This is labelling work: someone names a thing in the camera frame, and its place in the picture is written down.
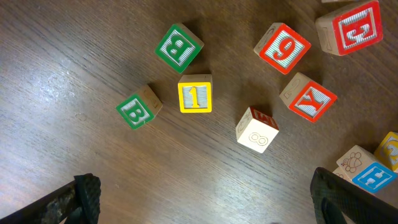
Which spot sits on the green b block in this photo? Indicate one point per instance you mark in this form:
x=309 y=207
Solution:
x=179 y=47
x=140 y=108

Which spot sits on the plain 8 block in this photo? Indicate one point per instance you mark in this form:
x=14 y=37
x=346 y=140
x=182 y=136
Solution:
x=256 y=130

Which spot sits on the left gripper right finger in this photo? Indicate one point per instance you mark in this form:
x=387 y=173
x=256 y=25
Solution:
x=335 y=199

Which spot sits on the green B block lower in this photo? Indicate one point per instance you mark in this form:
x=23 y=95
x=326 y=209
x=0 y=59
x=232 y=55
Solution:
x=140 y=108

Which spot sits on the yellow 1 block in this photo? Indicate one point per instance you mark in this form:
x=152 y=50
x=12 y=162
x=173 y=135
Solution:
x=195 y=93

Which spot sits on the red Y block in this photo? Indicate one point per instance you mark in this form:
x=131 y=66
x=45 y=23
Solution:
x=307 y=98

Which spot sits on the red E block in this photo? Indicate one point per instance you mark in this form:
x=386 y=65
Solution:
x=350 y=28

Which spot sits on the plain picture block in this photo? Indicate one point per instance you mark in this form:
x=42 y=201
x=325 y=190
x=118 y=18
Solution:
x=386 y=152

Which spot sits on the blue H block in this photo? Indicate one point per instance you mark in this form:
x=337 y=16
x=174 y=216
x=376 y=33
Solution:
x=365 y=170

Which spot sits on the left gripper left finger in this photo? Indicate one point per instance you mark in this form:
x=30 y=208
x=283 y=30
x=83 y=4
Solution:
x=75 y=202

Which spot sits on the red 6 block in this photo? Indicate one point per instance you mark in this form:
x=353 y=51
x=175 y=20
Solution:
x=282 y=47

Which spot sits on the green B block upper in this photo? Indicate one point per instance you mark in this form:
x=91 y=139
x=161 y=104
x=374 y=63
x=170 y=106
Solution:
x=179 y=47

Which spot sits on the red U block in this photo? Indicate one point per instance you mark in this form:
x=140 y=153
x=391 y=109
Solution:
x=340 y=173

